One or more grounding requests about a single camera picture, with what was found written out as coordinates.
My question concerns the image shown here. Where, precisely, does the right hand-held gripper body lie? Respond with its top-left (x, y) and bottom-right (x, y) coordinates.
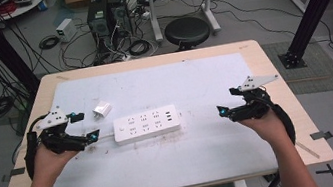
top-left (222, 71), bottom-right (286, 125)

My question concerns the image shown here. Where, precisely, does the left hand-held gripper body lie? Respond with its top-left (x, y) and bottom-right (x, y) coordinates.
top-left (32, 102), bottom-right (91, 159)

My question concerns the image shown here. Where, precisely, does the white charger plug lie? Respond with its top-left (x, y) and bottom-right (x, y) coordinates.
top-left (90, 98), bottom-right (115, 121)

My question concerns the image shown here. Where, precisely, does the white power strip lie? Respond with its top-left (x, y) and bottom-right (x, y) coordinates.
top-left (110, 103), bottom-right (184, 146)

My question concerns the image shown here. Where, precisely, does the person's left hand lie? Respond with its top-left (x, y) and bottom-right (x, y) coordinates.
top-left (28, 137), bottom-right (84, 187)

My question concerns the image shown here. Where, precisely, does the person's right hand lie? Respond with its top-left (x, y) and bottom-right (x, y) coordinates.
top-left (238, 107), bottom-right (295, 156)

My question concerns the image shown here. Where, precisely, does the wooden table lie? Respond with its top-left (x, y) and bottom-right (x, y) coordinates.
top-left (0, 28), bottom-right (333, 187)

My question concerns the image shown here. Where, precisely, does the grey tape piece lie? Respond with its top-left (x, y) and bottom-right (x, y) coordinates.
top-left (308, 129), bottom-right (333, 143)
top-left (0, 166), bottom-right (28, 183)

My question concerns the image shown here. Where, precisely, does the thin wooden strip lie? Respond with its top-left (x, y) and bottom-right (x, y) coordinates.
top-left (295, 137), bottom-right (322, 163)

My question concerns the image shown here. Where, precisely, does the black round stool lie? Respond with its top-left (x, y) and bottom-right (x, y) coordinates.
top-left (161, 12), bottom-right (215, 54)

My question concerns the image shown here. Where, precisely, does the grey floor mat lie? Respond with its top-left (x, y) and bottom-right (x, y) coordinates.
top-left (261, 33), bottom-right (333, 102)

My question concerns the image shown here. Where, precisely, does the pale table mat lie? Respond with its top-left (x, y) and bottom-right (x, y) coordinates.
top-left (34, 48), bottom-right (282, 187)

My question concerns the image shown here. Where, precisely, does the white power supply box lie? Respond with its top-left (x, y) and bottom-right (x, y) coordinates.
top-left (54, 16), bottom-right (80, 45)

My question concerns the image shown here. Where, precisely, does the black computer tower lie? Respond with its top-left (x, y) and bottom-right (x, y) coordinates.
top-left (106, 0), bottom-right (135, 41)
top-left (83, 0), bottom-right (115, 51)

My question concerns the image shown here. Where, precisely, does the round white table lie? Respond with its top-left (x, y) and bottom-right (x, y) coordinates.
top-left (0, 0), bottom-right (52, 23)

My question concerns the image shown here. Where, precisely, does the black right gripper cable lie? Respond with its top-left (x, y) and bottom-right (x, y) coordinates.
top-left (243, 99), bottom-right (306, 187)

